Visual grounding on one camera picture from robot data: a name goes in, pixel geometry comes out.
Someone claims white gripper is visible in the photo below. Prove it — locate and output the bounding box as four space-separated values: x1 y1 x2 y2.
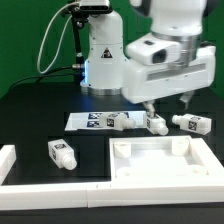
122 46 216 118

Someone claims white square table top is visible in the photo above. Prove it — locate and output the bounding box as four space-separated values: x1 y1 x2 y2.
109 136 224 182

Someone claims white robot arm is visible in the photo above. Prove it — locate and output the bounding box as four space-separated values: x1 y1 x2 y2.
81 0 221 114

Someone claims white marker sheet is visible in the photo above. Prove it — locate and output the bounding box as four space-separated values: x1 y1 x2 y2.
65 111 144 131

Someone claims white U-shaped fence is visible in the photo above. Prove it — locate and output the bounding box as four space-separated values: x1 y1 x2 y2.
0 145 224 210

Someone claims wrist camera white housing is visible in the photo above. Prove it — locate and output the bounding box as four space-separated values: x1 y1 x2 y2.
126 33 181 66

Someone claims black cable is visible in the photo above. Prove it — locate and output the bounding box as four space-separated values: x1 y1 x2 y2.
6 65 83 93

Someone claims white grey cable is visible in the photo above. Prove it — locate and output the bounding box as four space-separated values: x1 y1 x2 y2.
36 1 81 75

